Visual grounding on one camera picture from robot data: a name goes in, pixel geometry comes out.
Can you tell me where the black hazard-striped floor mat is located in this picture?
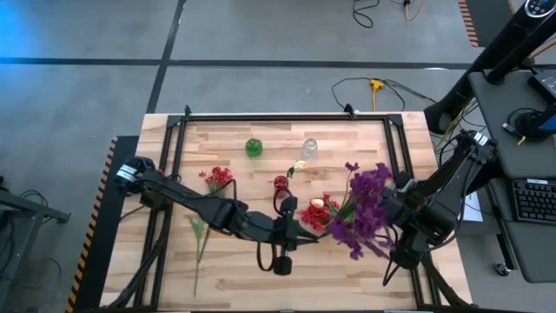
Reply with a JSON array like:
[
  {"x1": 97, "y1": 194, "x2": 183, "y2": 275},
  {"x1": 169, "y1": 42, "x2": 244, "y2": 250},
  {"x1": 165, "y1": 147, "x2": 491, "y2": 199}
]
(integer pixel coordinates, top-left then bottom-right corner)
[
  {"x1": 64, "y1": 135, "x2": 140, "y2": 313},
  {"x1": 458, "y1": 0, "x2": 518, "y2": 48}
]

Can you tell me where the black keyboard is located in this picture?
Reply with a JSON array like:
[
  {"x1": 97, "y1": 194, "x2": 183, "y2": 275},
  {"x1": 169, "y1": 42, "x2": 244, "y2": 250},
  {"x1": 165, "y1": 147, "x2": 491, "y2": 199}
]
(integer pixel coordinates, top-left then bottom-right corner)
[{"x1": 512, "y1": 178, "x2": 556, "y2": 225}]

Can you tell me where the green glass vase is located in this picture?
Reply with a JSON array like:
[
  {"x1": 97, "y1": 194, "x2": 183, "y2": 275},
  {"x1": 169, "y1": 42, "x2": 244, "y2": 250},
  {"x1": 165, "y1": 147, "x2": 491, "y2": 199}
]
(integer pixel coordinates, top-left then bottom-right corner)
[{"x1": 244, "y1": 137, "x2": 264, "y2": 159}]

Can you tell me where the white paper sheet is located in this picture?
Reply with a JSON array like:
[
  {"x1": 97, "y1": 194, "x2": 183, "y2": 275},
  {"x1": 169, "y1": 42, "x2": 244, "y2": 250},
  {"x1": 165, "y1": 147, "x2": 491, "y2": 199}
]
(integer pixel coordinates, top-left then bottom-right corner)
[{"x1": 460, "y1": 190, "x2": 484, "y2": 223}]

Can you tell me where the clear ribbed glass vase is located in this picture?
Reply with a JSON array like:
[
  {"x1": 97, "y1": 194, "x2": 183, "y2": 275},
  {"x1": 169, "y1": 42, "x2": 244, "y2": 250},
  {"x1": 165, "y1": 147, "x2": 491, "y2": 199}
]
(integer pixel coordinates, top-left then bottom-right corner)
[{"x1": 301, "y1": 137, "x2": 319, "y2": 163}]

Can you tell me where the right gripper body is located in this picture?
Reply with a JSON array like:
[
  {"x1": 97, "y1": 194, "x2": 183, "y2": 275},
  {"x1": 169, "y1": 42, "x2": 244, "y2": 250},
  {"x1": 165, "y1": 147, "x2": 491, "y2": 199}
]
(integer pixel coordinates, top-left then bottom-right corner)
[{"x1": 384, "y1": 182, "x2": 425, "y2": 230}]

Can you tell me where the grey metal stand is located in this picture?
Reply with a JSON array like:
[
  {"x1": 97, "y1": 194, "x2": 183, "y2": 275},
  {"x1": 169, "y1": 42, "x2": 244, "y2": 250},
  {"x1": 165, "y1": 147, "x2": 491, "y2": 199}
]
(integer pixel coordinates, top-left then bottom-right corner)
[{"x1": 0, "y1": 176, "x2": 71, "y2": 305}]

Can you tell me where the yellow power plug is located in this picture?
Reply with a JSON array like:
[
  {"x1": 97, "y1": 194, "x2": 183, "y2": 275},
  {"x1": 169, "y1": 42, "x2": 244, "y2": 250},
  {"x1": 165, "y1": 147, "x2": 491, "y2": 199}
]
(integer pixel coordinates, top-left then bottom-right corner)
[{"x1": 368, "y1": 78, "x2": 386, "y2": 112}]

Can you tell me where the black tower fan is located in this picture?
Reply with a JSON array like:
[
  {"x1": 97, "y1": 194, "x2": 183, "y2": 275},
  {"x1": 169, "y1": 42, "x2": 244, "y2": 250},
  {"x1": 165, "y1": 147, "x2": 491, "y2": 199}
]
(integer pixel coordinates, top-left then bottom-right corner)
[{"x1": 423, "y1": 0, "x2": 556, "y2": 136}]

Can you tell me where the black aluminium table frame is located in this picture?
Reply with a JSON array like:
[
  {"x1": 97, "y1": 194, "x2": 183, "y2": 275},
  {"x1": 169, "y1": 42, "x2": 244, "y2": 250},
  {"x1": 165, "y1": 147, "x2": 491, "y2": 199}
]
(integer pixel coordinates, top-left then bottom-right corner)
[{"x1": 103, "y1": 103, "x2": 474, "y2": 313}]

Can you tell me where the grey side desk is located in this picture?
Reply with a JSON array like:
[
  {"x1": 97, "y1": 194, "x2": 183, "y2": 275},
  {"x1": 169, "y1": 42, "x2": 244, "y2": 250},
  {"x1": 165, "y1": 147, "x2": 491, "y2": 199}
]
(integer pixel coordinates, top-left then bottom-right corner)
[{"x1": 467, "y1": 69, "x2": 556, "y2": 283}]

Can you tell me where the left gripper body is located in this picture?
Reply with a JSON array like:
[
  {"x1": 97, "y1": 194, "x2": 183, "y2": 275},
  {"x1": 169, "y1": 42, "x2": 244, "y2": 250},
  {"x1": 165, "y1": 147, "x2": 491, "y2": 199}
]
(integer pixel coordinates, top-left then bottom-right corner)
[{"x1": 273, "y1": 196, "x2": 306, "y2": 276}]

